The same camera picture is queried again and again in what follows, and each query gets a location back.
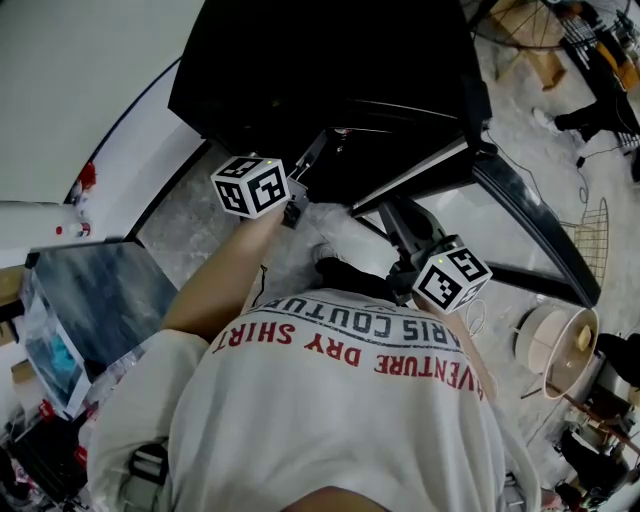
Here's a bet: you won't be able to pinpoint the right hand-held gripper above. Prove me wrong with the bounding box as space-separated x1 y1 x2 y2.
377 198 494 316

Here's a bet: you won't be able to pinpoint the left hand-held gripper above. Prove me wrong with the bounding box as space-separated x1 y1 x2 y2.
209 130 330 232

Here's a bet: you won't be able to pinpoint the person's left forearm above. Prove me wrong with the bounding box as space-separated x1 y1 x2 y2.
159 203 292 344

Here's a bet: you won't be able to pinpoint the person's black trousers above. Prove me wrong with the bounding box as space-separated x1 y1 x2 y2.
314 255 399 302

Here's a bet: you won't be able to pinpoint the person's grey shoe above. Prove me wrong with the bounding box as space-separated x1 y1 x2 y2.
311 242 347 266

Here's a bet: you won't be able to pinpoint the round white stool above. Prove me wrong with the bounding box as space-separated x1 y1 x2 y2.
513 303 601 401

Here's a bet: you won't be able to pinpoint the person's white printed T-shirt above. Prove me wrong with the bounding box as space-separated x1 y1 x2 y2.
87 287 542 512

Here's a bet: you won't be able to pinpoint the cardboard box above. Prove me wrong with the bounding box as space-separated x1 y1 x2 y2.
488 0 569 92

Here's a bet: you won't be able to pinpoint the red and white bottles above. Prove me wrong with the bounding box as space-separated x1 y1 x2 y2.
53 160 99 240

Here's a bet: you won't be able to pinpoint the dark glossy table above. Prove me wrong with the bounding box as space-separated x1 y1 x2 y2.
24 238 180 419

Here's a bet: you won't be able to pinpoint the clear box with blue contents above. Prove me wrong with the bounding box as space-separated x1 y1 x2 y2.
22 287 92 417

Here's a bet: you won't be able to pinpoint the white floor cable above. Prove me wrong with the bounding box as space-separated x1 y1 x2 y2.
463 297 489 337

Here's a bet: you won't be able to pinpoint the black drawstring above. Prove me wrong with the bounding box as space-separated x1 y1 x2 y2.
251 263 270 308

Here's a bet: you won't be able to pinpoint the black floor cable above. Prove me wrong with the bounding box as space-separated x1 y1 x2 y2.
483 128 592 205

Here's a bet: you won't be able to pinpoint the black wire rack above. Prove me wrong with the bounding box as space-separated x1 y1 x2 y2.
558 13 640 94

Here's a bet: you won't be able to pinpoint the black strap buckle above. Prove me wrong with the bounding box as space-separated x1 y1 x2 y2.
127 441 171 487

